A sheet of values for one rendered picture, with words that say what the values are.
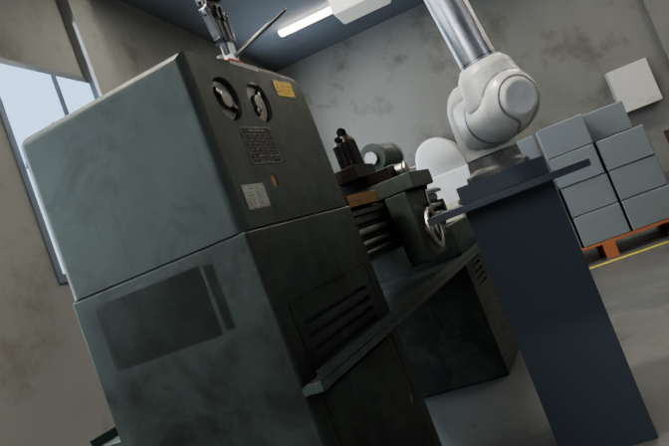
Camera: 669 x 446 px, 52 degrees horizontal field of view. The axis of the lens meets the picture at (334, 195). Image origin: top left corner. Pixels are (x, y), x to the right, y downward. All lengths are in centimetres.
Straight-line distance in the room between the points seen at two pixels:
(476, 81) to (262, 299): 81
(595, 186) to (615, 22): 504
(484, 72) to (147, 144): 86
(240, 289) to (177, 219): 20
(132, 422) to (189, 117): 67
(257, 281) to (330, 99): 870
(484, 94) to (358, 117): 812
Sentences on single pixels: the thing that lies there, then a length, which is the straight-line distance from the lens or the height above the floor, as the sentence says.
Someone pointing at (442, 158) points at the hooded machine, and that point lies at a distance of 885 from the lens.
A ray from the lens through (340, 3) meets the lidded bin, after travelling 598.
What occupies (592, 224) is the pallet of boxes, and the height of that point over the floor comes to 26.
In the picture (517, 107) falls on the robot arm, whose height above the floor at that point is 93.
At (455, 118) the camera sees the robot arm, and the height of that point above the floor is 99.
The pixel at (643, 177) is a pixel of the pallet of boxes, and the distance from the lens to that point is 516.
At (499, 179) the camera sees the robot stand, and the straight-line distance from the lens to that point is 192.
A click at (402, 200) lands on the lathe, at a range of 244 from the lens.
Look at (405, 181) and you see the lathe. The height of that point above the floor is 89.
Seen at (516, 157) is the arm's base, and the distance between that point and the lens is 197.
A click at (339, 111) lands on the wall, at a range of 994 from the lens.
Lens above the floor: 77
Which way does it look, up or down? 4 degrees up
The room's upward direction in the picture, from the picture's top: 21 degrees counter-clockwise
